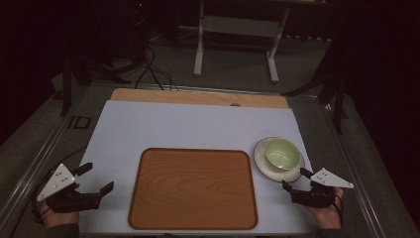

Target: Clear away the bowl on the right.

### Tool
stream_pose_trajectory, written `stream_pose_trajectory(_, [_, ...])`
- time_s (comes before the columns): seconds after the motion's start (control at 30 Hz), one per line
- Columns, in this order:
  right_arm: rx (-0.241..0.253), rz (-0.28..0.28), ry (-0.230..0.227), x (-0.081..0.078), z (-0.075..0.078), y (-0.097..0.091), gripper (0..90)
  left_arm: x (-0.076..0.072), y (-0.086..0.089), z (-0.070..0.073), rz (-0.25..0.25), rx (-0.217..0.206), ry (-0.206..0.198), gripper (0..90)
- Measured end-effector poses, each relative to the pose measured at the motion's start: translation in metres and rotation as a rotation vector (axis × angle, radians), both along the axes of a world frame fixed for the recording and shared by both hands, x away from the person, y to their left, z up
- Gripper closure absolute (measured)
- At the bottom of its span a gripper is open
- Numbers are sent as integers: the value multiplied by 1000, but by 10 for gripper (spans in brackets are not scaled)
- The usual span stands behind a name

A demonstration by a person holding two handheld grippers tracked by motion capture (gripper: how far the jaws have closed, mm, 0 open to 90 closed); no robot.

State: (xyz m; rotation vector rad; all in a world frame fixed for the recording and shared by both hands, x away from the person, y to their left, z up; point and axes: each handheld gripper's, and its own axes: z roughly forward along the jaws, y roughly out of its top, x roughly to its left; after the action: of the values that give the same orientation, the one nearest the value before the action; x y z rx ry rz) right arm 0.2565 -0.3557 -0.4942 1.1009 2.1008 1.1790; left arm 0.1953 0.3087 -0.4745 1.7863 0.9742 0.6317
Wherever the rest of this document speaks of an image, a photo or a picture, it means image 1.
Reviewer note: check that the person's left hand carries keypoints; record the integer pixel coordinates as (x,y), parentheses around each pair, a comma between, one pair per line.
(59,218)

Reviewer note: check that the person's right hand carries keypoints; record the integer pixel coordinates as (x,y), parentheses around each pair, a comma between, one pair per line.
(328,216)

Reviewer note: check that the black rectangular bracket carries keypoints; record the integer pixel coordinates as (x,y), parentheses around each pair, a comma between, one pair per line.
(79,122)

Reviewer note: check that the white table mat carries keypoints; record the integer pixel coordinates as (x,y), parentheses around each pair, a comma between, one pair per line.
(165,125)

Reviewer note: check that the light green bowl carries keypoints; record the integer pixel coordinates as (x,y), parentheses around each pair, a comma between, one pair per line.
(282,154)

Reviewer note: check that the black metal stand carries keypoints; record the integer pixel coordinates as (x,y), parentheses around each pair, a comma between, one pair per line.
(338,99)
(67,86)

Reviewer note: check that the brown wooden tray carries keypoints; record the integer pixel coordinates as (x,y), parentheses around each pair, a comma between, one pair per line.
(191,188)

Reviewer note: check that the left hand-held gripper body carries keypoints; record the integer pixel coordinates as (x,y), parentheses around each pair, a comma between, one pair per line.
(56,181)

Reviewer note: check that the white plate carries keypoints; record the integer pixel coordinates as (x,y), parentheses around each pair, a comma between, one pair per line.
(264,165)

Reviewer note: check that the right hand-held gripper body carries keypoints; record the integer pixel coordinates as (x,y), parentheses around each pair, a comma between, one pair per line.
(327,179)

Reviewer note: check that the aluminium rail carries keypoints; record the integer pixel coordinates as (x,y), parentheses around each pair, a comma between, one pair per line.
(358,185)
(36,165)

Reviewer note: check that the white metal stand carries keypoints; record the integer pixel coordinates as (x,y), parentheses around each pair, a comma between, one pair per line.
(237,25)

